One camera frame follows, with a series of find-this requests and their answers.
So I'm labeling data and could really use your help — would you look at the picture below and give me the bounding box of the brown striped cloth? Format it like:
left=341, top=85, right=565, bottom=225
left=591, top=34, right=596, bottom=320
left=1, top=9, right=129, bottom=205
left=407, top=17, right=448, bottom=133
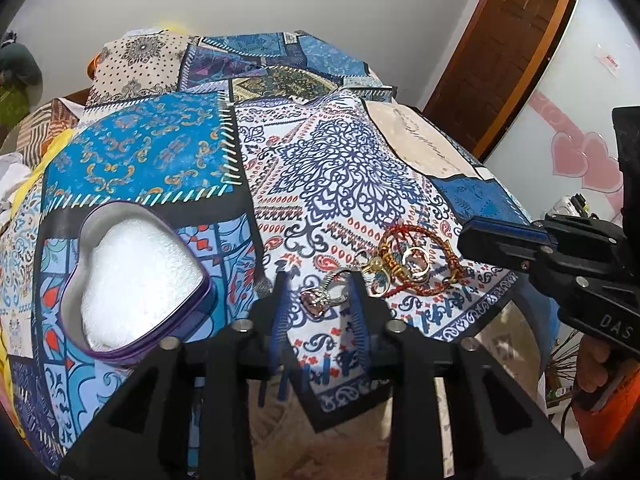
left=19, top=99, right=83, bottom=161

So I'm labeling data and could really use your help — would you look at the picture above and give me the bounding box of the silver ring with yellow bead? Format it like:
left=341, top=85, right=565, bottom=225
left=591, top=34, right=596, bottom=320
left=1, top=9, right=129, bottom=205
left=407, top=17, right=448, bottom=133
left=356, top=252, right=397, bottom=287

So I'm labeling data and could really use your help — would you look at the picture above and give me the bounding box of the white foam insert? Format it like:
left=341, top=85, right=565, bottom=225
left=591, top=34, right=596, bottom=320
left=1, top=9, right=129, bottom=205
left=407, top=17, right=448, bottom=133
left=80, top=216, right=205, bottom=352

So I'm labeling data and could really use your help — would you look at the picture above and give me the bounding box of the beige dotted patterned cloth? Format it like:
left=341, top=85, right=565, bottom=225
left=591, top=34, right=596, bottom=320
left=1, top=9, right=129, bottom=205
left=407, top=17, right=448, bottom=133
left=87, top=30, right=194, bottom=107

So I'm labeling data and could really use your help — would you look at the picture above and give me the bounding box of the white wardrobe with heart stickers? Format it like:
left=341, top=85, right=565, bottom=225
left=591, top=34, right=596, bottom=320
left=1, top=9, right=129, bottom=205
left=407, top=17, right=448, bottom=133
left=484, top=0, right=640, bottom=242

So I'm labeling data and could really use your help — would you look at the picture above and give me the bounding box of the red braided bracelet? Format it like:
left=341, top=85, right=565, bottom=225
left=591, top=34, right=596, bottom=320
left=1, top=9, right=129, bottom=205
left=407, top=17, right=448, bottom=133
left=377, top=225, right=455, bottom=275

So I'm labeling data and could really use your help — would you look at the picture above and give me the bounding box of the pile of dark clothes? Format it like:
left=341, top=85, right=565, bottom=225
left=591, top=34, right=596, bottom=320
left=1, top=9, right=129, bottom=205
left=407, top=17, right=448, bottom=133
left=0, top=32, right=43, bottom=88

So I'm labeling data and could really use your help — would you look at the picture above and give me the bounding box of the patchwork printed blanket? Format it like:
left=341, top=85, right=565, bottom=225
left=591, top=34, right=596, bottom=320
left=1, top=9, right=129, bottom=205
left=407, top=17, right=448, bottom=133
left=0, top=30, right=557, bottom=476

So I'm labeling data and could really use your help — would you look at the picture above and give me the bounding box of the red and gold cord bracelet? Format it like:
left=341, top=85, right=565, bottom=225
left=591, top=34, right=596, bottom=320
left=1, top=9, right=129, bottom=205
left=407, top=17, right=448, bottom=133
left=370, top=259, right=469, bottom=297

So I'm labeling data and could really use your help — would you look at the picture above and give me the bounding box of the silver ring with pink stone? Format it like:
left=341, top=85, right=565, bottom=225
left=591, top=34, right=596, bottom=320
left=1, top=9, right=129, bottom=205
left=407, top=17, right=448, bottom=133
left=300, top=267, right=352, bottom=322

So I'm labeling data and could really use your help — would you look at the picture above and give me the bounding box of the white device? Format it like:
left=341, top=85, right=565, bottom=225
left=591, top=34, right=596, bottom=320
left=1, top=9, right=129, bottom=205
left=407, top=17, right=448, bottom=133
left=549, top=194, right=592, bottom=222

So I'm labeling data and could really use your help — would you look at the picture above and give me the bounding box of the gold ring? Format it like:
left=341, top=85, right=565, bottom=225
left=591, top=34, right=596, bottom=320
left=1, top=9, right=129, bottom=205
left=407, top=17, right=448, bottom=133
left=402, top=246, right=432, bottom=284

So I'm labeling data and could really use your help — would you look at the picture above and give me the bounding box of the person's right hand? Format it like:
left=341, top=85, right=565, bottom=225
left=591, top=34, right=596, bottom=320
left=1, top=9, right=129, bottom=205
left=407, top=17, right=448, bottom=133
left=577, top=332, right=627, bottom=409

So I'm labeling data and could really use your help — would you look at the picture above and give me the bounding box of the white cloth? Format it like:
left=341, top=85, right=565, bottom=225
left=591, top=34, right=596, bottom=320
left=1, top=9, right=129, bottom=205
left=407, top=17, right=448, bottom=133
left=0, top=152, right=35, bottom=223

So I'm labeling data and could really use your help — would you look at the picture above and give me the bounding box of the heart-shaped purple tin box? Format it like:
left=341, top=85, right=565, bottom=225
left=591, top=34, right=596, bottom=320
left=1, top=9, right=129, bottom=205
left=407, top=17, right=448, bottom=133
left=59, top=201, right=213, bottom=365

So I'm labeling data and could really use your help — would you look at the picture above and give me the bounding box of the beige bed sheet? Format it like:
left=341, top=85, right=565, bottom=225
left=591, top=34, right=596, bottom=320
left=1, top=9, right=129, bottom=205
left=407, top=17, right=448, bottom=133
left=240, top=297, right=553, bottom=480

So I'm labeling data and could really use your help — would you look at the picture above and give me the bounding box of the yellow cloth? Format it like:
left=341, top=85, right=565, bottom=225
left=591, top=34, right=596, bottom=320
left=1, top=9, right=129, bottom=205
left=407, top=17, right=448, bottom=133
left=30, top=127, right=77, bottom=171

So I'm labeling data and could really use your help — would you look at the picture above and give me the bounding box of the person's right forearm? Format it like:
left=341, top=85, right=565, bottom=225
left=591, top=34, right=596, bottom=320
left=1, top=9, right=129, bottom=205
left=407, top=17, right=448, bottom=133
left=572, top=375, right=640, bottom=462

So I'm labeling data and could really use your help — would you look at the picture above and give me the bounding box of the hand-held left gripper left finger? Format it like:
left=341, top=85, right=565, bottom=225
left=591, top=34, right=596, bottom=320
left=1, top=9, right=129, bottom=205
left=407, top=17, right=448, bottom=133
left=59, top=270, right=301, bottom=480

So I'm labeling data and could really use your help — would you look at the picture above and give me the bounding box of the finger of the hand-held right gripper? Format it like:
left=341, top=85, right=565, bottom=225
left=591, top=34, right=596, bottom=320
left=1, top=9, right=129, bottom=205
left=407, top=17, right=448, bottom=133
left=457, top=217, right=557, bottom=274

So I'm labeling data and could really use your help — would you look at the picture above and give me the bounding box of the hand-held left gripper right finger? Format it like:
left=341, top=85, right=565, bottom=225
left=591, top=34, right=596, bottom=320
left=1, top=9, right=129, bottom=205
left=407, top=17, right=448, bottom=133
left=345, top=270, right=584, bottom=480

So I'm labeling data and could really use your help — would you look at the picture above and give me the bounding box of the green cloth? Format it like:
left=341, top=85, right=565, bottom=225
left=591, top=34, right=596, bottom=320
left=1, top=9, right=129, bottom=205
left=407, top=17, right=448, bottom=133
left=0, top=84, right=32, bottom=127

